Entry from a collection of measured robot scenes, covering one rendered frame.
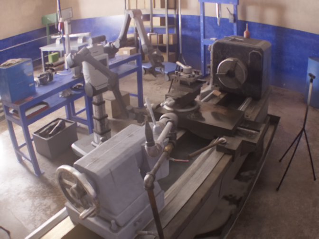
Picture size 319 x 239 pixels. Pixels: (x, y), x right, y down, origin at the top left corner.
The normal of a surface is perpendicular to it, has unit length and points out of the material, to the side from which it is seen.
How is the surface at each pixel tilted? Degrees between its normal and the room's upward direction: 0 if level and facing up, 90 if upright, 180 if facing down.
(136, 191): 66
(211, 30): 90
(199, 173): 0
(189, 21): 90
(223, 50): 90
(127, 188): 70
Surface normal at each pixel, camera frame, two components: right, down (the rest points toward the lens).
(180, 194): -0.03, -0.89
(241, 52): -0.52, 0.40
